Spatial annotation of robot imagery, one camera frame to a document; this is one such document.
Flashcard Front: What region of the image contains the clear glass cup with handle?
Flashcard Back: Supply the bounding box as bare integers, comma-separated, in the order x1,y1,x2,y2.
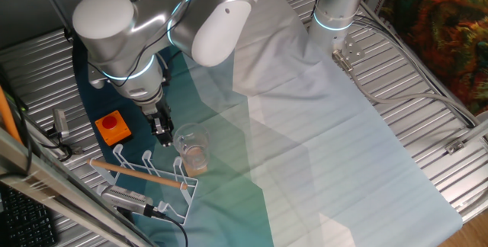
172,121,212,172

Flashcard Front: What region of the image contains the grey hose with connector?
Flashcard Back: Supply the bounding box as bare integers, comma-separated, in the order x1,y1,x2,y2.
330,10,482,128

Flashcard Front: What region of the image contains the colourful patterned cloth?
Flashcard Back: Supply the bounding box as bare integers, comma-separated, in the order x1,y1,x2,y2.
380,0,488,117

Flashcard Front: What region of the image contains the small metal bracket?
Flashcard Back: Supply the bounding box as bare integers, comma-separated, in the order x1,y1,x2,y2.
445,137,467,156

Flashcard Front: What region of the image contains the silver depth camera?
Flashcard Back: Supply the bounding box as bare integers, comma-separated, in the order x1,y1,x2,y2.
96,184,167,220

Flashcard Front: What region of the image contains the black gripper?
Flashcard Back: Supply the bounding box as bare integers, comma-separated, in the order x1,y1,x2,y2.
140,96,176,148

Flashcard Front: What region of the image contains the small camera on stand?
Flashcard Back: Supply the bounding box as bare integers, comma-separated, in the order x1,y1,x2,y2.
46,107,84,156

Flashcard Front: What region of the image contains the orange box with red button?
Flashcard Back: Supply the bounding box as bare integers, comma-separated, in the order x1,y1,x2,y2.
94,110,133,147

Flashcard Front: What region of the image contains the black keyboard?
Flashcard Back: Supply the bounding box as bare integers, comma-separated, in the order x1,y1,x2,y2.
0,185,59,247

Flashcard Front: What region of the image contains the small wooden block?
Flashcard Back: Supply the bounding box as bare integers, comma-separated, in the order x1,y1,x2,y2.
180,146,209,178

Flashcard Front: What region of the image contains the black camera cable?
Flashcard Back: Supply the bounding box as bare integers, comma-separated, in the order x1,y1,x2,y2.
114,205,190,247

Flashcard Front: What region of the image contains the blue green white tablecloth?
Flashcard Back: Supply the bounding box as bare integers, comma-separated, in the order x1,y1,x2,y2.
72,0,464,247

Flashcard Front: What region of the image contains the metal base plate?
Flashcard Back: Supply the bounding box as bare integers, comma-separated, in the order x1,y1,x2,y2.
331,32,366,64

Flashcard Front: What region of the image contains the wooden rod of rack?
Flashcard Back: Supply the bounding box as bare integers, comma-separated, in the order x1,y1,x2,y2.
86,158,189,191

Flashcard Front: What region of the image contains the aluminium frame bar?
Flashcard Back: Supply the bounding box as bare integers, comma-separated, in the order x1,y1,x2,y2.
0,126,156,247

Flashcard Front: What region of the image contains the grey vertical pole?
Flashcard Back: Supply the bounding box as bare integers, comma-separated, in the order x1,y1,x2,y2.
31,0,75,37

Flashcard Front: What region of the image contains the orange stick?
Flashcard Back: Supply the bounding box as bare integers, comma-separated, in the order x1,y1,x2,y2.
0,85,23,146

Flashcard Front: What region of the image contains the white wire cup rack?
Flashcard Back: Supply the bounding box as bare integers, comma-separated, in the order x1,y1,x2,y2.
88,143,200,227

